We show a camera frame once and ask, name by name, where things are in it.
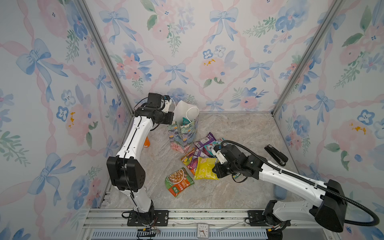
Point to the purple Fox's candy packet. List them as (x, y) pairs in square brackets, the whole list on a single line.
[(192, 166)]

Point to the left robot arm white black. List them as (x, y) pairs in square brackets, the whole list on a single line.
[(126, 173)]

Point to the small white clock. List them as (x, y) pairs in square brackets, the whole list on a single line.
[(203, 231)]

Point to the orange bottle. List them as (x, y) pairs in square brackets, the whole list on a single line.
[(147, 143)]

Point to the teal candy packet front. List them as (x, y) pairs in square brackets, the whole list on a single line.
[(186, 122)]

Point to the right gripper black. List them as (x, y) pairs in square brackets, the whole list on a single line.
[(219, 172)]

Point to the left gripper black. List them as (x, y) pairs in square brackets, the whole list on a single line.
[(169, 121)]

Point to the yellow snack packet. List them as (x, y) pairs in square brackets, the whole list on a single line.
[(204, 169)]

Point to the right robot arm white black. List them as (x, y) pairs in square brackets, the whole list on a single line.
[(322, 202)]

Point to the purple candy packet rear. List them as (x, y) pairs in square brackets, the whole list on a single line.
[(205, 141)]

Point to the orange Fox's lemon candy packet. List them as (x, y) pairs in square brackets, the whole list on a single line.
[(186, 160)]

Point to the black stapler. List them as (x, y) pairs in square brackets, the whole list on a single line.
[(278, 156)]

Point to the aluminium frame rail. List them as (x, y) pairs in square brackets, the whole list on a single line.
[(223, 224)]

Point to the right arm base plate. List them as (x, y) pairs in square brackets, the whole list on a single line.
[(256, 218)]

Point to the orange green noodle packet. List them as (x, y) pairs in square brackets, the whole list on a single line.
[(178, 181)]

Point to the floral paper gift bag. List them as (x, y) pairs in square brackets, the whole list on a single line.
[(181, 137)]

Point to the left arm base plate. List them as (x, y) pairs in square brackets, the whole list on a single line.
[(157, 218)]

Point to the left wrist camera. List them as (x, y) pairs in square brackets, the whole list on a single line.
[(159, 102)]

